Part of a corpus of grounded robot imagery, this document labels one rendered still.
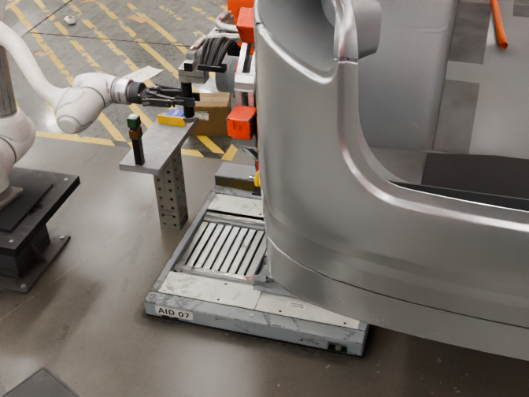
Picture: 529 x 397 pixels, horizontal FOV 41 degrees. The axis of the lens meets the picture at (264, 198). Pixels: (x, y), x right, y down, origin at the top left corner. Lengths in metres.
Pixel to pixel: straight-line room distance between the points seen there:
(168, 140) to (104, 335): 0.81
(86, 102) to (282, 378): 1.14
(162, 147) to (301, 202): 1.56
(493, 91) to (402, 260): 0.90
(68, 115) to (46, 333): 0.89
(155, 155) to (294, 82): 1.63
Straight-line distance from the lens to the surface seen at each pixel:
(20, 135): 3.01
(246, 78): 2.20
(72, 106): 2.38
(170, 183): 3.04
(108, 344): 2.72
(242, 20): 2.18
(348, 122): 1.26
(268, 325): 2.60
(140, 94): 2.45
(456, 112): 2.10
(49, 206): 2.94
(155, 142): 2.94
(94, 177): 3.62
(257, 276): 2.66
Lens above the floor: 1.93
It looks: 35 degrees down
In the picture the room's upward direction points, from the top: 2 degrees counter-clockwise
